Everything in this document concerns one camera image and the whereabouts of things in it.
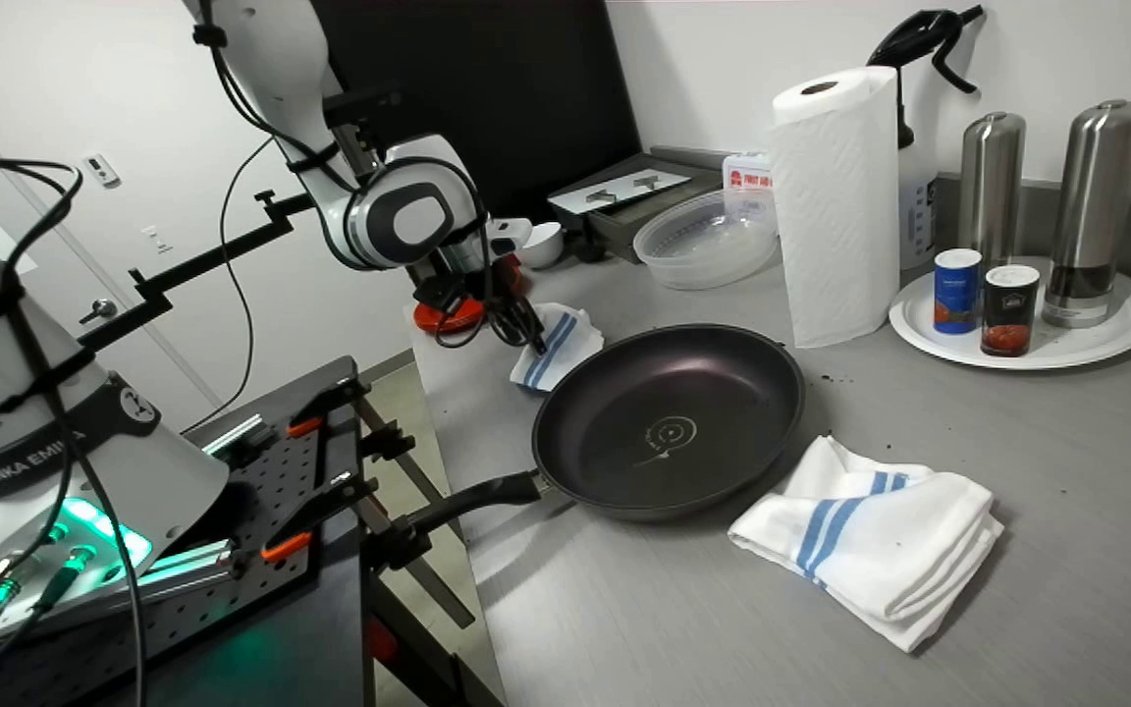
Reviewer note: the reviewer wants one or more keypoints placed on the white sea salt box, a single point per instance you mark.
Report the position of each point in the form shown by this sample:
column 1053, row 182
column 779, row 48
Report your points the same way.
column 748, row 175

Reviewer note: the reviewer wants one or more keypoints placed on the black breadboard table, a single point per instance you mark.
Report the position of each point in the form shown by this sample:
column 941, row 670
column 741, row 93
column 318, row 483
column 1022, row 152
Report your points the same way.
column 290, row 652

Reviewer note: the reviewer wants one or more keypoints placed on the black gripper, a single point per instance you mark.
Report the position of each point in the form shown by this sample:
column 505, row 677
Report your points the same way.
column 474, row 284

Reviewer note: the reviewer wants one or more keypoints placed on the white paper towel roll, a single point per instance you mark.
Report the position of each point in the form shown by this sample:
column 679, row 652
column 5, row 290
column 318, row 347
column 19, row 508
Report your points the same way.
column 832, row 208

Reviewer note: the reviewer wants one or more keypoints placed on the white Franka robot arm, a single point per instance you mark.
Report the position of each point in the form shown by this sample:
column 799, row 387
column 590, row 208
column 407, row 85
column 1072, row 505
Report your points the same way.
column 392, row 217

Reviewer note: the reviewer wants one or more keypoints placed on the blue spice jar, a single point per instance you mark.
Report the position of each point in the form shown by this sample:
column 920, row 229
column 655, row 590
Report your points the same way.
column 955, row 297

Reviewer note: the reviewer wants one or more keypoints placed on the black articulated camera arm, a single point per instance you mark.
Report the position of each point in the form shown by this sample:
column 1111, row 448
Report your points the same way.
column 196, row 259

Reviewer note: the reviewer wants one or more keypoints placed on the round white plate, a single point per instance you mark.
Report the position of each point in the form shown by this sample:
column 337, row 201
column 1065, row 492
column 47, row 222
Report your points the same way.
column 1089, row 343

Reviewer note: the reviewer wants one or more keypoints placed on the small red round object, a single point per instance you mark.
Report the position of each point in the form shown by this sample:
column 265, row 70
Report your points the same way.
column 447, row 315

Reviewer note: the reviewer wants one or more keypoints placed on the large clear plastic bowl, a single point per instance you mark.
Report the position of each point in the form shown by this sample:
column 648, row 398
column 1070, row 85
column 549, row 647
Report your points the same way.
column 705, row 241

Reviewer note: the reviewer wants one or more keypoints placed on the small white bowl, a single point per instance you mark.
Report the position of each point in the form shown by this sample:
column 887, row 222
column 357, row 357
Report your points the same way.
column 539, row 243

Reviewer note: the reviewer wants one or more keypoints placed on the white towel with blue stripes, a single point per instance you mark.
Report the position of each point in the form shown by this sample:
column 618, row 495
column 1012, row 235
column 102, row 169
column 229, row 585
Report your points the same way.
column 565, row 353
column 882, row 535

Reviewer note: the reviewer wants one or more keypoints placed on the black frying pan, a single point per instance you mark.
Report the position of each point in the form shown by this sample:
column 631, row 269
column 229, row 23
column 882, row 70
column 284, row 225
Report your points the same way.
column 667, row 419

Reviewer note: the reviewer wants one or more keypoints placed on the large black screen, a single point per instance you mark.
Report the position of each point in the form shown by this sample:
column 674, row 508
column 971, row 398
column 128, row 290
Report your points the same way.
column 501, row 93

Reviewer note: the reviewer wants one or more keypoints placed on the silver metal bar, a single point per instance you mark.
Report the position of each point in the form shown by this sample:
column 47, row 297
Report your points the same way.
column 192, row 568

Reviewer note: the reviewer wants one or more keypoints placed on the spray bottle with black trigger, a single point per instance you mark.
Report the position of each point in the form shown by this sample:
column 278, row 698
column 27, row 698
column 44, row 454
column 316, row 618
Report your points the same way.
column 920, row 34

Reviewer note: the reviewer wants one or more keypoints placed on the stainless steel grinder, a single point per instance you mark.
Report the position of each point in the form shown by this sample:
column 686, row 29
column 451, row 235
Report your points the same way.
column 989, row 182
column 1098, row 199

